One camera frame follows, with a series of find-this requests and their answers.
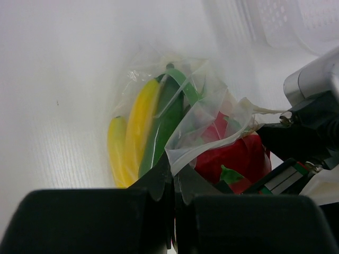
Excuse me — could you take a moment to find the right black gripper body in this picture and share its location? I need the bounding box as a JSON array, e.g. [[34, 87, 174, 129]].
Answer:
[[258, 89, 339, 196]]

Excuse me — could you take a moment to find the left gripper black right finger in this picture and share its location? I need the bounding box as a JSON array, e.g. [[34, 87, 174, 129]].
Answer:
[[174, 167, 338, 253]]

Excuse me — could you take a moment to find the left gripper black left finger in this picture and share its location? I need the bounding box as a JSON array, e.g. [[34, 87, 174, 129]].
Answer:
[[1, 155, 174, 253]]

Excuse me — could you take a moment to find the red fake dragon fruit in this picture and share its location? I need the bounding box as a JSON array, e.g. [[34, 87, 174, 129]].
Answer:
[[194, 112, 272, 195]]

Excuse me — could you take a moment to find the clear zip top bag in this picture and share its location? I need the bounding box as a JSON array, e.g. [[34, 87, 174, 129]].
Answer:
[[107, 49, 274, 188]]

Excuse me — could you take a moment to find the yellow fake banana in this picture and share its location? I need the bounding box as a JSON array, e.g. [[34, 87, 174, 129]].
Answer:
[[107, 78, 163, 188]]

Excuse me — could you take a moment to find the green fake chili pepper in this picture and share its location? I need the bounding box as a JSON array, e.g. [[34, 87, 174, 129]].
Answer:
[[138, 63, 203, 177]]

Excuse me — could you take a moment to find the clear plastic basket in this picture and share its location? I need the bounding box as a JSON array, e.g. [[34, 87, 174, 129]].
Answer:
[[203, 1, 338, 56]]

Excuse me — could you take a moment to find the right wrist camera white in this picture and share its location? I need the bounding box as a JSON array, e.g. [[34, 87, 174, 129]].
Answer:
[[283, 48, 338, 106]]

